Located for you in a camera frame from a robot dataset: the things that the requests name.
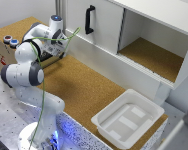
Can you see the white cabinet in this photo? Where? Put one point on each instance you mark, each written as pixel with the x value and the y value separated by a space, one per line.
pixel 154 20

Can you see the white plastic box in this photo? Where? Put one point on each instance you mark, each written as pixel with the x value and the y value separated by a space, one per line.
pixel 127 121

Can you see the white sliding door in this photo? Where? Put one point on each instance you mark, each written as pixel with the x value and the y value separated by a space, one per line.
pixel 104 23

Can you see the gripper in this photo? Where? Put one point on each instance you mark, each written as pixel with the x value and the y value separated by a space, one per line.
pixel 56 48

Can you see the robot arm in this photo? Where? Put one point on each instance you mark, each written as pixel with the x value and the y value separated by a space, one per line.
pixel 25 75

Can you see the red button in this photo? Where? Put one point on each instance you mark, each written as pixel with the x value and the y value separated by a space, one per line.
pixel 7 38

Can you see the wooden drawer box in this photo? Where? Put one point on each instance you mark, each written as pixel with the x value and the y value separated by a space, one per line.
pixel 17 28

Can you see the blue button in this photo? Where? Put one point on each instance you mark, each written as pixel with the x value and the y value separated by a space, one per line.
pixel 14 42

